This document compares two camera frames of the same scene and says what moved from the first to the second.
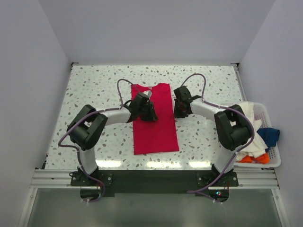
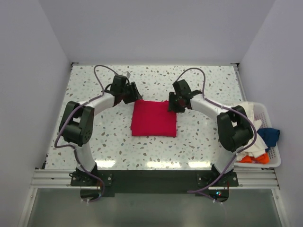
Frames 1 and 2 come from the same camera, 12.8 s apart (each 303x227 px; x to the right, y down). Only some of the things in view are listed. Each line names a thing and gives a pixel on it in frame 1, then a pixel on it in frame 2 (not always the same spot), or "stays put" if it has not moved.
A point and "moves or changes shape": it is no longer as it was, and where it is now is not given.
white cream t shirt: x=258 y=145 stays put
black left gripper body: x=148 y=113 → x=130 y=92
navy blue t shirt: x=270 y=135 stays put
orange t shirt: x=263 y=159 stays put
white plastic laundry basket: x=261 y=113 stays put
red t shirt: x=159 y=135 moves or changes shape
